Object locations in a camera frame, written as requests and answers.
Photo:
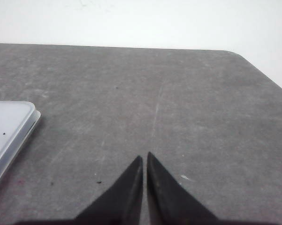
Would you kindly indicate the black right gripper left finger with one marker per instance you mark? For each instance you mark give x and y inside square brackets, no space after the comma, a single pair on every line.
[121,203]

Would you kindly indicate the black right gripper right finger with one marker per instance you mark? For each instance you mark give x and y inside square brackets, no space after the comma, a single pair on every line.
[169,202]

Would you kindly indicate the silver digital kitchen scale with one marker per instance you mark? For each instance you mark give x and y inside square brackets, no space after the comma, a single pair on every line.
[17,121]

